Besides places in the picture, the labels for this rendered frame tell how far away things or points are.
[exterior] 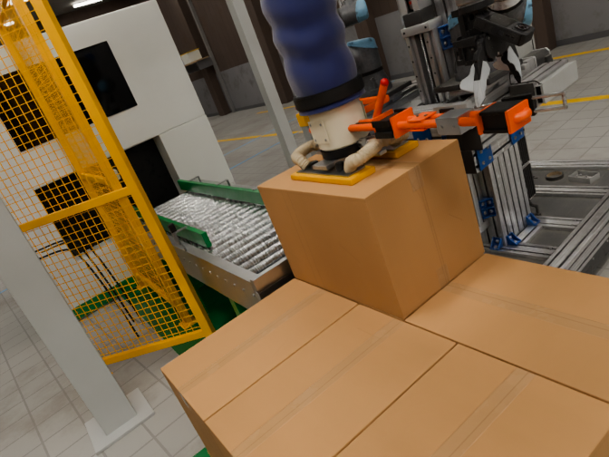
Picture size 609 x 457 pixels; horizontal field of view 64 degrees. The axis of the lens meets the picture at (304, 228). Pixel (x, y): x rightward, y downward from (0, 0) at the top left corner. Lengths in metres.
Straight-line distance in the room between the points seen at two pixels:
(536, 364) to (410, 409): 0.30
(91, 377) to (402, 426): 1.69
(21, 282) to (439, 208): 1.72
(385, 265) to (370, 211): 0.17
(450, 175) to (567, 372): 0.64
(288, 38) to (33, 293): 1.54
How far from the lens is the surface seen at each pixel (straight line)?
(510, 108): 1.13
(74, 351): 2.49
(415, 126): 1.31
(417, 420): 1.20
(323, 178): 1.53
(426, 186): 1.46
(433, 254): 1.52
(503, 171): 2.30
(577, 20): 7.63
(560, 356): 1.28
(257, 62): 5.12
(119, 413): 2.66
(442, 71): 2.06
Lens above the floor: 1.39
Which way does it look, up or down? 21 degrees down
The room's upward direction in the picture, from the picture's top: 21 degrees counter-clockwise
